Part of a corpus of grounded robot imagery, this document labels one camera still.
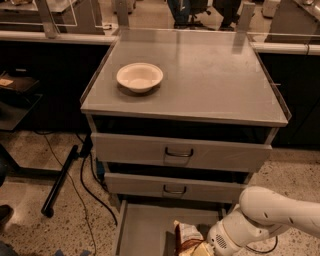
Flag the top grey drawer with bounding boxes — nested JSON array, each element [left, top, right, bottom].
[[91, 133, 272, 172]]

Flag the dark side table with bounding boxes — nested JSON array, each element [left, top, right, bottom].
[[0, 68, 44, 174]]

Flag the middle grey drawer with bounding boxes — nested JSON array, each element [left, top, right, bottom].
[[105, 173, 246, 203]]

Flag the black cable left floor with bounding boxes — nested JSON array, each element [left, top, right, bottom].
[[33, 130, 119, 256]]

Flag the black office chair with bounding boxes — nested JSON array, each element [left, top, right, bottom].
[[166, 0, 213, 30]]

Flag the black floor cable loop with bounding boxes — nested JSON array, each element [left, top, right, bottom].
[[244, 235, 279, 254]]

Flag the black table leg bar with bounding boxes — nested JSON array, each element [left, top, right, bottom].
[[41, 145, 78, 218]]

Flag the grey drawer cabinet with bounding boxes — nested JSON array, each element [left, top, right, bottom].
[[80, 27, 293, 256]]

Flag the bottom grey drawer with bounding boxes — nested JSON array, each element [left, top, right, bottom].
[[112, 197, 230, 256]]

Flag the brown chip bag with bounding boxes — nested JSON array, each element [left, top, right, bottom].
[[174, 220, 206, 256]]

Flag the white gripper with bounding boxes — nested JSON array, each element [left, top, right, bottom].
[[191, 220, 241, 256]]

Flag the white paper bowl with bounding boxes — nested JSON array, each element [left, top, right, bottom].
[[116, 63, 163, 93]]

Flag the dark shoe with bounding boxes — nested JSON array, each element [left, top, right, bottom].
[[0, 205, 14, 225]]

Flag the person legs in background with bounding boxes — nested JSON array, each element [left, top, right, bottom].
[[213, 0, 241, 31]]

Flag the grey drawer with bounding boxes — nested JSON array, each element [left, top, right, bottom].
[[112, 197, 230, 256], [105, 173, 246, 203], [91, 133, 272, 172]]

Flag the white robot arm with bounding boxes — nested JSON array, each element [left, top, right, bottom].
[[192, 186, 320, 256]]

